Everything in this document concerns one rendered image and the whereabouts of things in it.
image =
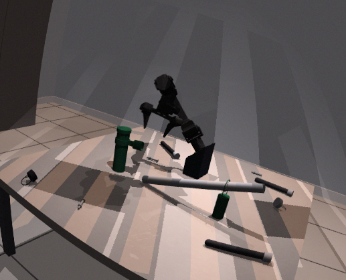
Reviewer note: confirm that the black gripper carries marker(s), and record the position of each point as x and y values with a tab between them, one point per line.
148	108

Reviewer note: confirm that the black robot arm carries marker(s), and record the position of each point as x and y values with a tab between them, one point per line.
166	87

